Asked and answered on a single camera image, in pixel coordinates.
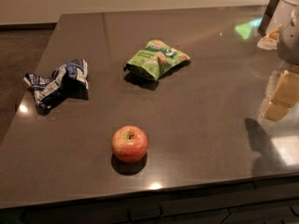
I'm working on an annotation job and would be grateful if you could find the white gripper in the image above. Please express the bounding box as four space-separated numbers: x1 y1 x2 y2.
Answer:
257 7 299 122

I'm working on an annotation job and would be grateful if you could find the red apple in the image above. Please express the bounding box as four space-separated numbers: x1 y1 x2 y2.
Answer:
111 125 149 163

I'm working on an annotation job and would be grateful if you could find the white container at corner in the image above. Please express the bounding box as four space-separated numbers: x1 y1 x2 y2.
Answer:
266 0 299 34

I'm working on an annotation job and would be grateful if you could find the black panel at corner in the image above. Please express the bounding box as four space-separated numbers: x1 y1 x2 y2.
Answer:
258 0 280 35

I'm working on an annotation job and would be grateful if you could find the green snack bag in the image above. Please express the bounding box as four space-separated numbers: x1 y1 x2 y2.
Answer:
124 39 191 81

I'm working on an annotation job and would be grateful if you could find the blue white crumpled bag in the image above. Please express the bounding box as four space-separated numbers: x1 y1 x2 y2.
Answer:
23 59 89 112

